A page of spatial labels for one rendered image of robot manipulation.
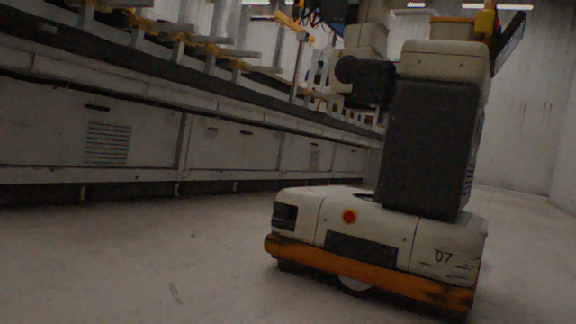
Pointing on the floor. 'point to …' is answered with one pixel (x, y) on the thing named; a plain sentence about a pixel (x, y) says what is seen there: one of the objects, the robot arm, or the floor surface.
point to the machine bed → (148, 136)
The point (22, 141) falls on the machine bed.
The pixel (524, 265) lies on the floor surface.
